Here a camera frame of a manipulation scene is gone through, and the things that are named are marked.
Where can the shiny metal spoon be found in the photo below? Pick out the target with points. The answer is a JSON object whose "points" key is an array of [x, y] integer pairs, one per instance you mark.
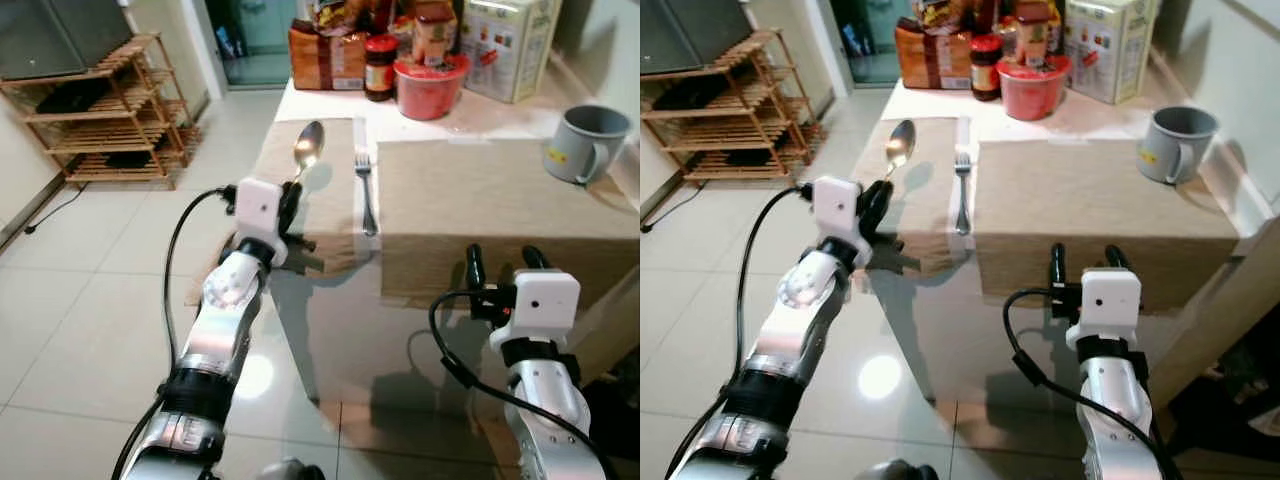
{"points": [[308, 145], [901, 143]]}

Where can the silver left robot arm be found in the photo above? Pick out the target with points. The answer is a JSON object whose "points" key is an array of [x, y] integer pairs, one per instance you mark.
{"points": [[795, 330], [225, 330]]}

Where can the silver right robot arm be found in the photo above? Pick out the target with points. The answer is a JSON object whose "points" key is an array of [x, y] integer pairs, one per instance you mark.
{"points": [[540, 400], [1110, 400]]}

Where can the narrow beige placemat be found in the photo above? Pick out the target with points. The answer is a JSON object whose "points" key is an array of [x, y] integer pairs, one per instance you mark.
{"points": [[330, 215], [925, 215]]}

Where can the metal fork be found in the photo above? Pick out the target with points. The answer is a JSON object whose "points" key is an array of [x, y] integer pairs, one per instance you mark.
{"points": [[367, 200], [963, 200]]}

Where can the wide beige placemat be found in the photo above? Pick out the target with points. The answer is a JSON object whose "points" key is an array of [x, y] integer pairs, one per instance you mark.
{"points": [[1080, 190], [480, 190]]}

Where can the small black item on rack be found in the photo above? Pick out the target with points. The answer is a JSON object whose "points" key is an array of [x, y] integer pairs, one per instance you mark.
{"points": [[762, 155], [130, 158]]}

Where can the grey mug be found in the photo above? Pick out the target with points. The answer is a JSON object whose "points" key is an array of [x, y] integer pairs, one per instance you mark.
{"points": [[590, 140], [1180, 140]]}

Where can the glass door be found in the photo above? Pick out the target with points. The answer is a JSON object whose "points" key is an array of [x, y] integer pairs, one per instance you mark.
{"points": [[870, 60], [260, 40]]}

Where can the brown bread bag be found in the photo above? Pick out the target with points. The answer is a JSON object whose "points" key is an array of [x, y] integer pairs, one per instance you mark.
{"points": [[325, 60], [930, 60]]}

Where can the red-lidded sauce jar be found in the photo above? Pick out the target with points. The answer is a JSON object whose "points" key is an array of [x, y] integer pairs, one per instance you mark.
{"points": [[985, 75], [380, 75]]}

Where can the wooden slatted shelf rack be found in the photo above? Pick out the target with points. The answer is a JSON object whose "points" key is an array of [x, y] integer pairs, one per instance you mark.
{"points": [[100, 115], [740, 107]]}

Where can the red plastic bowl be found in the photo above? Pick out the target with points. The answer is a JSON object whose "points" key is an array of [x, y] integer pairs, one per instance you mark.
{"points": [[1032, 95], [430, 95]]}

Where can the large black item on rack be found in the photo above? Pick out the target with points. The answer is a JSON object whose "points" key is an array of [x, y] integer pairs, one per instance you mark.
{"points": [[715, 92], [70, 97]]}

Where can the colourful snack bag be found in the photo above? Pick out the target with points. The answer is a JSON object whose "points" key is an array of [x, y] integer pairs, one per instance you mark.
{"points": [[940, 12], [335, 15]]}

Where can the white green tin box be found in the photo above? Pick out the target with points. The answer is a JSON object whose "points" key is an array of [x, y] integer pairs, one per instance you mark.
{"points": [[1110, 50], [510, 50]]}

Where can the orange-labelled jar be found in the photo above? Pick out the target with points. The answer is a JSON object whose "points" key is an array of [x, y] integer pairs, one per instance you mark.
{"points": [[435, 35], [1035, 35]]}

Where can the grey robot foot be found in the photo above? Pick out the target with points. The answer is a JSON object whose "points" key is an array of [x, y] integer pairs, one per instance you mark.
{"points": [[290, 470], [895, 470]]}

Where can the black flat screen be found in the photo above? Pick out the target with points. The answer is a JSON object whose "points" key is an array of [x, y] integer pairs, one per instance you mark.
{"points": [[700, 35], [60, 35]]}

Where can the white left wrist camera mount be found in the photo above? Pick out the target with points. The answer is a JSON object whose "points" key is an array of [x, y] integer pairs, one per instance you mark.
{"points": [[258, 210], [838, 210]]}

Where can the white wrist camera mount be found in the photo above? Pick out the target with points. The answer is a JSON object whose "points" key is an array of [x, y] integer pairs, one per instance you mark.
{"points": [[1110, 305], [838, 210], [545, 305], [258, 210]]}

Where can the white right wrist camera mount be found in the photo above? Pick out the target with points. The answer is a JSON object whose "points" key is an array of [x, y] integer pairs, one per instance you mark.
{"points": [[1110, 305], [545, 305]]}

